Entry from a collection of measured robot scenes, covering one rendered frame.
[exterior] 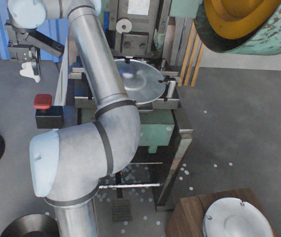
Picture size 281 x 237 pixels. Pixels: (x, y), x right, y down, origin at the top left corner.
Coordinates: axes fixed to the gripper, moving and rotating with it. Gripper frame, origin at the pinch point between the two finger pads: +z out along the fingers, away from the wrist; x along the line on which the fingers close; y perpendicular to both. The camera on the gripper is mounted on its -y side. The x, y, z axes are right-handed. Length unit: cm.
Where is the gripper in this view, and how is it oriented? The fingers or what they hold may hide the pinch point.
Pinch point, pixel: (39, 78)
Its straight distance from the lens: 101.0
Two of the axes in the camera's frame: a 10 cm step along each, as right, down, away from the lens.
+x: 1.3, 7.2, -6.9
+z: -1.4, 7.0, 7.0
